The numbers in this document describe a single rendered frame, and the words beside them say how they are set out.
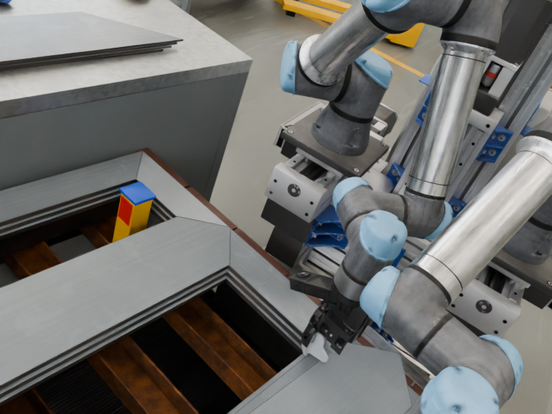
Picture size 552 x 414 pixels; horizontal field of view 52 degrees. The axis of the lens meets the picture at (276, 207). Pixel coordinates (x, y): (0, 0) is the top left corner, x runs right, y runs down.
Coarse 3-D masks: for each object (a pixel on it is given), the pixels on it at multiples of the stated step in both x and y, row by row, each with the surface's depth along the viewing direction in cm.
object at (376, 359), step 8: (352, 344) 119; (360, 352) 118; (368, 352) 118; (376, 352) 119; (368, 360) 117; (376, 360) 118; (384, 360) 118; (392, 360) 119; (376, 368) 116; (384, 368) 117; (392, 368) 117; (400, 368) 118; (384, 376) 115; (392, 376) 115; (400, 376) 116; (392, 384) 114; (400, 384) 114; (400, 392) 113; (408, 392) 114; (408, 400) 112
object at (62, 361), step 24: (96, 192) 131; (120, 192) 137; (24, 216) 119; (48, 216) 124; (168, 216) 134; (192, 288) 119; (240, 288) 125; (144, 312) 110; (168, 312) 115; (264, 312) 122; (96, 336) 102; (120, 336) 106; (288, 336) 118; (72, 360) 99; (312, 360) 113; (24, 384) 93; (264, 384) 107; (240, 408) 101
